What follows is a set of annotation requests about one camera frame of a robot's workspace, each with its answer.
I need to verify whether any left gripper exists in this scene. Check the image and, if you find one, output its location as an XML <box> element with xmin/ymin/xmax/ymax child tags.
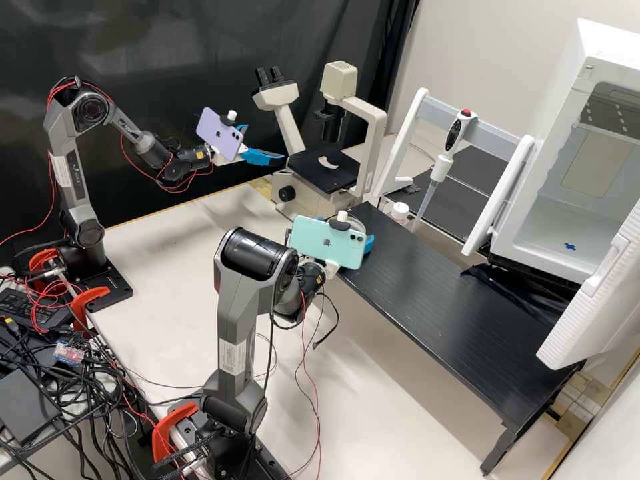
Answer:
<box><xmin>233</xmin><ymin>121</ymin><xmax>287</xmax><ymax>167</ymax></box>

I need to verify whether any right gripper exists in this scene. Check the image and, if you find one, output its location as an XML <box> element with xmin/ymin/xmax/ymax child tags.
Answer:
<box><xmin>323</xmin><ymin>233</ymin><xmax>377</xmax><ymax>277</ymax></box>

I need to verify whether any petri dish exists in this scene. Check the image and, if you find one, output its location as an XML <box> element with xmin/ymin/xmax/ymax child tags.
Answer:
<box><xmin>327</xmin><ymin>213</ymin><xmax>369</xmax><ymax>236</ymax></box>

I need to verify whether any white incubator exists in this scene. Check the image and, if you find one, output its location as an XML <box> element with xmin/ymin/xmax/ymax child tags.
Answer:
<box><xmin>489</xmin><ymin>17</ymin><xmax>640</xmax><ymax>287</ymax></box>

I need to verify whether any incubator door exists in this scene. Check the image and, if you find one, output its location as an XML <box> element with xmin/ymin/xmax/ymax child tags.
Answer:
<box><xmin>535</xmin><ymin>217</ymin><xmax>640</xmax><ymax>372</ymax></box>

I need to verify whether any cream microscope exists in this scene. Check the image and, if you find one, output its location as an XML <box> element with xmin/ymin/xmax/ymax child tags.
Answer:
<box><xmin>251</xmin><ymin>59</ymin><xmax>389</xmax><ymax>223</ymax></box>

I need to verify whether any black platform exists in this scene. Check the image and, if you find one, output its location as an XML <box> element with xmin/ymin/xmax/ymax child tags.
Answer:
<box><xmin>379</xmin><ymin>172</ymin><xmax>496</xmax><ymax>246</ymax></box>
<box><xmin>442</xmin><ymin>145</ymin><xmax>511</xmax><ymax>203</ymax></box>
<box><xmin>333</xmin><ymin>201</ymin><xmax>587</xmax><ymax>476</ymax></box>

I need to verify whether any white pipette stand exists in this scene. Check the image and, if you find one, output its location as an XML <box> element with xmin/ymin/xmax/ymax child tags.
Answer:
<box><xmin>373</xmin><ymin>87</ymin><xmax>537</xmax><ymax>257</ymax></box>

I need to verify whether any pipette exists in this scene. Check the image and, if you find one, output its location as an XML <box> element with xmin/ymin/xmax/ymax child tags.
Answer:
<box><xmin>412</xmin><ymin>107</ymin><xmax>479</xmax><ymax>229</ymax></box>

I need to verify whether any red clamp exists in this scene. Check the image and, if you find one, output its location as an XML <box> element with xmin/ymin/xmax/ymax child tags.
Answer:
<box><xmin>69</xmin><ymin>286</ymin><xmax>112</xmax><ymax>333</ymax></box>
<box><xmin>151</xmin><ymin>401</ymin><xmax>201</xmax><ymax>465</ymax></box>
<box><xmin>27</xmin><ymin>247</ymin><xmax>63</xmax><ymax>273</ymax></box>

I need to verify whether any small circuit board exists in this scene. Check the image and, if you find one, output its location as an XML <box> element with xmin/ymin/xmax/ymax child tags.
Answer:
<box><xmin>53</xmin><ymin>339</ymin><xmax>85</xmax><ymax>363</ymax></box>

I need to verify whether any flat black box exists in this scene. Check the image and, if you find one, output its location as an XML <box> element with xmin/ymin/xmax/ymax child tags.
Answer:
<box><xmin>0</xmin><ymin>367</ymin><xmax>62</xmax><ymax>446</ymax></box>

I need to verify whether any left wrist camera phone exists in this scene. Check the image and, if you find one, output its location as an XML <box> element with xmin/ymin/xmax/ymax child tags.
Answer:
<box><xmin>195</xmin><ymin>106</ymin><xmax>247</xmax><ymax>163</ymax></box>

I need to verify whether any wrist camera phone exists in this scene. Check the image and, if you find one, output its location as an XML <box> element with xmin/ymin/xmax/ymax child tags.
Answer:
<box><xmin>195</xmin><ymin>106</ymin><xmax>247</xmax><ymax>163</ymax></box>
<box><xmin>285</xmin><ymin>211</ymin><xmax>367</xmax><ymax>272</ymax></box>

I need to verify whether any right wrist camera phone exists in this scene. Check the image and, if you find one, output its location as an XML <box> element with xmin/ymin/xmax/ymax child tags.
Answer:
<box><xmin>285</xmin><ymin>211</ymin><xmax>367</xmax><ymax>272</ymax></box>

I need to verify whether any black cable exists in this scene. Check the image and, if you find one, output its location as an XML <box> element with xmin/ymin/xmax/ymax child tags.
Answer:
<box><xmin>299</xmin><ymin>292</ymin><xmax>342</xmax><ymax>351</ymax></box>

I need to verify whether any red wire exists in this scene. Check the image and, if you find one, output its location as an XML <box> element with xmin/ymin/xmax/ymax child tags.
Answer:
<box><xmin>293</xmin><ymin>299</ymin><xmax>322</xmax><ymax>480</ymax></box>

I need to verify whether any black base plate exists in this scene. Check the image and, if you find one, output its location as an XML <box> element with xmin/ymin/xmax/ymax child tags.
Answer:
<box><xmin>165</xmin><ymin>425</ymin><xmax>283</xmax><ymax>480</ymax></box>
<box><xmin>47</xmin><ymin>259</ymin><xmax>135</xmax><ymax>315</ymax></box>

